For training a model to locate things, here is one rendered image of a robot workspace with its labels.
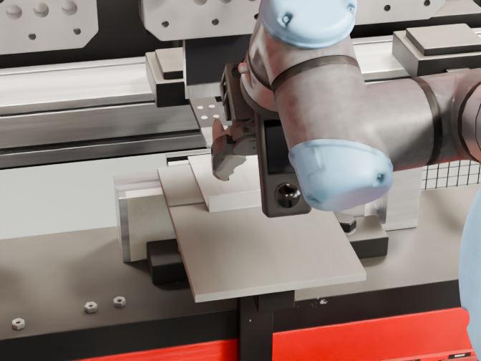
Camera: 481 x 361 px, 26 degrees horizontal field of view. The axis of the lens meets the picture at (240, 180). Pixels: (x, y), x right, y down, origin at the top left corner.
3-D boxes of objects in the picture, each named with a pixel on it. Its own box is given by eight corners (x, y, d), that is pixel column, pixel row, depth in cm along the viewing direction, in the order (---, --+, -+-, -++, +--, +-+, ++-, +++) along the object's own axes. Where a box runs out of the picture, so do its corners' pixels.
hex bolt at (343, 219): (337, 236, 130) (338, 225, 130) (331, 224, 133) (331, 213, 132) (358, 233, 131) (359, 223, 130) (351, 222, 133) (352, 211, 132)
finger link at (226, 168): (215, 137, 117) (246, 102, 109) (222, 187, 115) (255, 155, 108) (189, 137, 116) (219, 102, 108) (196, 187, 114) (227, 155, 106)
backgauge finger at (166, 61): (173, 160, 131) (172, 125, 128) (145, 75, 153) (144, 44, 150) (266, 151, 133) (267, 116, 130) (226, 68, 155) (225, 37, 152)
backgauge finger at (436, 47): (456, 131, 138) (460, 97, 135) (390, 54, 159) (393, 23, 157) (540, 122, 140) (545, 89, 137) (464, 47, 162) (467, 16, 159)
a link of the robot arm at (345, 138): (451, 167, 82) (411, 44, 85) (318, 189, 79) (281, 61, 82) (416, 200, 89) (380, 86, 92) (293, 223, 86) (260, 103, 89)
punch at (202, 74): (187, 102, 124) (184, 27, 119) (184, 95, 125) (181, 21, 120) (268, 94, 125) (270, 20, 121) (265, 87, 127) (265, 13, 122)
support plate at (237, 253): (195, 303, 105) (195, 295, 104) (157, 174, 127) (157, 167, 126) (366, 281, 108) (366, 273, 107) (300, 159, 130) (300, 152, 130)
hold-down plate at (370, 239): (152, 286, 127) (152, 265, 125) (147, 261, 131) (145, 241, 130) (388, 256, 132) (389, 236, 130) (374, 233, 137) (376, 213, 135)
